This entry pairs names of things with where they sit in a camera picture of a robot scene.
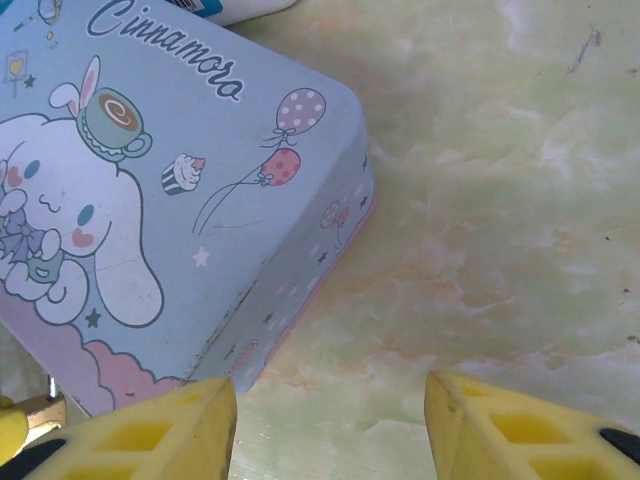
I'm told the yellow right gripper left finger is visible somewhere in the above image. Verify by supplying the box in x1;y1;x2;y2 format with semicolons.
0;377;238;480

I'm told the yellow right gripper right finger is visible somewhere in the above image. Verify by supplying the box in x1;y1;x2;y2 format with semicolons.
424;370;640;480

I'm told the blue cartoon tin box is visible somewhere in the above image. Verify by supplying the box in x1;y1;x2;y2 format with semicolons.
0;0;376;419

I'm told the white container with teal label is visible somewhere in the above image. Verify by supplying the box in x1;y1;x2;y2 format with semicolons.
164;0;297;27

